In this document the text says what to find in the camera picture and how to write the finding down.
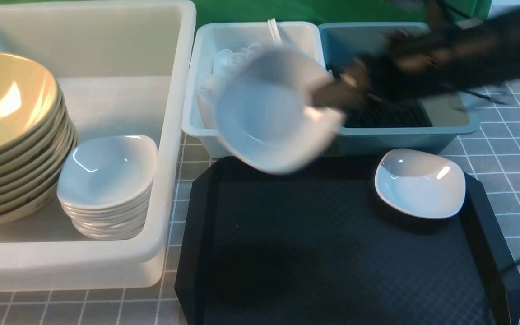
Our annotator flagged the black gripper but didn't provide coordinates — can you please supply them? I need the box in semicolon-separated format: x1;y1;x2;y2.
305;29;459;111

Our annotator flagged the white square dish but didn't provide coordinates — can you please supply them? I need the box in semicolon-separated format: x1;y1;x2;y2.
374;148;466;220
213;46;345;175

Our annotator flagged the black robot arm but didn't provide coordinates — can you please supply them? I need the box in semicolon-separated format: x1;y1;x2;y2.
311;0;520;109

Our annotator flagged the bundle of black chopsticks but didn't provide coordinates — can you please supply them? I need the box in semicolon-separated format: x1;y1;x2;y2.
341;87;433;128

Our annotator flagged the blue chopstick tray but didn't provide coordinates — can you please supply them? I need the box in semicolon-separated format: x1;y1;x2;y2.
318;22;479;156

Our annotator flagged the pile of white spoons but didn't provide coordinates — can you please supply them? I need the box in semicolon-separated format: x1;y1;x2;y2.
191;19;282;95

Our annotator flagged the white spoon tray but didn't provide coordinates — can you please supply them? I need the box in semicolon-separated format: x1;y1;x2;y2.
182;22;333;158

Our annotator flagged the black serving tray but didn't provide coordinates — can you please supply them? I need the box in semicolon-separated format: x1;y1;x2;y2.
175;157;520;325

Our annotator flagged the green cloth backdrop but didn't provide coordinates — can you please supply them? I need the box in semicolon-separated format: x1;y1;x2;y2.
0;0;493;28

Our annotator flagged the grey grid table mat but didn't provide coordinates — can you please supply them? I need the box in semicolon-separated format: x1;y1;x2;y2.
0;82;520;325

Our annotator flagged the large white plastic tub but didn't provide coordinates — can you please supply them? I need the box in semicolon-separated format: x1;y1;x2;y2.
0;0;196;292

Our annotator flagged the stack of white dishes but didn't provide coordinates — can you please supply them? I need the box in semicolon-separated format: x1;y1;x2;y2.
56;135;158;240

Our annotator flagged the stack of yellow bowls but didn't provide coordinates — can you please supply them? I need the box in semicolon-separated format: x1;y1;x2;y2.
0;53;78;224

